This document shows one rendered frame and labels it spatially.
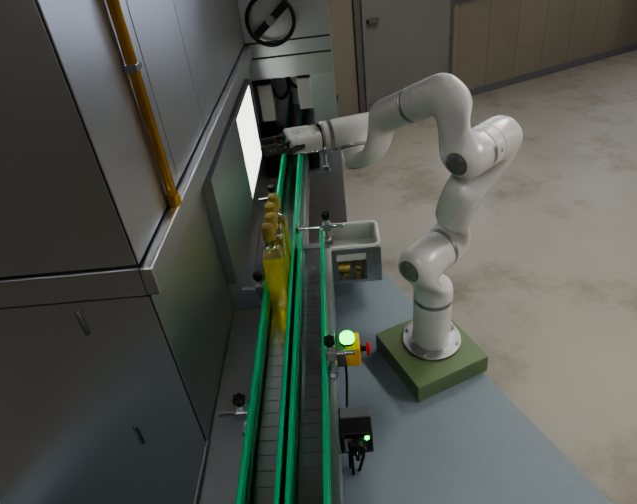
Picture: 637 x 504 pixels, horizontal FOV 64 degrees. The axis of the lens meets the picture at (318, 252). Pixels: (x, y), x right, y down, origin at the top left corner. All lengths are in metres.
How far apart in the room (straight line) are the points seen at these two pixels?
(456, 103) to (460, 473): 0.96
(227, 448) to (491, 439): 0.76
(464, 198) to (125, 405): 0.92
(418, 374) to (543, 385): 1.23
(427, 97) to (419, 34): 4.44
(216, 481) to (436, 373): 0.76
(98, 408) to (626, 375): 2.42
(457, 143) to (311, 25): 1.34
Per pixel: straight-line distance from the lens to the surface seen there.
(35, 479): 1.57
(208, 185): 1.37
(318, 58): 2.42
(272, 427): 1.28
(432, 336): 1.67
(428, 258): 1.42
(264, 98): 2.61
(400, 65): 5.64
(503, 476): 1.57
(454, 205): 1.32
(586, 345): 3.05
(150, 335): 1.06
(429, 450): 1.58
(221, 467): 1.25
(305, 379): 1.36
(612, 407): 2.80
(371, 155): 1.45
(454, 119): 1.21
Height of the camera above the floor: 2.07
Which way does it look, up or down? 35 degrees down
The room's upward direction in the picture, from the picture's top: 8 degrees counter-clockwise
